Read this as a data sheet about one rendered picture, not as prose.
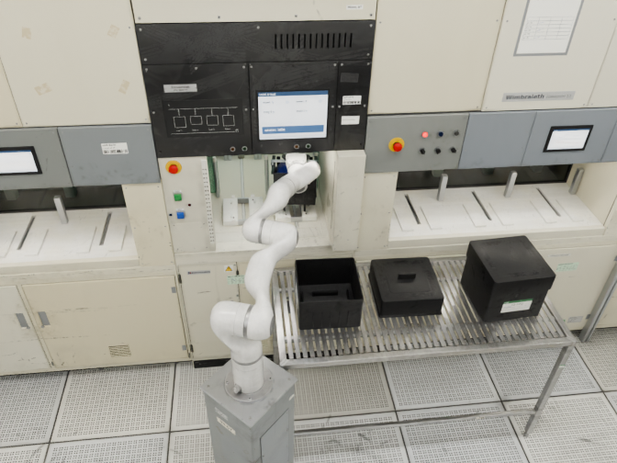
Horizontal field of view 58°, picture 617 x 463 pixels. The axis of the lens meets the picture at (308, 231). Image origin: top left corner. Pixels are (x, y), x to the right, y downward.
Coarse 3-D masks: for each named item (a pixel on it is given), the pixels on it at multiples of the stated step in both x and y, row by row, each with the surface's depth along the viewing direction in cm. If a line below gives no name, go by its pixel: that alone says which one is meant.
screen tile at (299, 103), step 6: (300, 102) 222; (306, 102) 223; (312, 102) 223; (324, 102) 224; (318, 108) 225; (300, 114) 226; (306, 114) 226; (312, 114) 226; (318, 114) 227; (300, 120) 228; (306, 120) 228; (312, 120) 228; (318, 120) 229
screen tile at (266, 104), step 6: (264, 102) 221; (270, 102) 221; (276, 102) 221; (282, 102) 222; (264, 108) 222; (270, 108) 223; (276, 108) 223; (282, 108) 223; (288, 108) 224; (276, 114) 225; (282, 114) 225; (288, 114) 225; (264, 120) 226; (270, 120) 226; (276, 120) 226; (282, 120) 227; (288, 120) 227
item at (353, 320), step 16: (304, 272) 258; (320, 272) 259; (336, 272) 260; (352, 272) 260; (304, 288) 262; (320, 288) 262; (336, 288) 262; (352, 288) 262; (304, 304) 233; (320, 304) 234; (336, 304) 234; (352, 304) 235; (304, 320) 239; (320, 320) 240; (336, 320) 240; (352, 320) 241
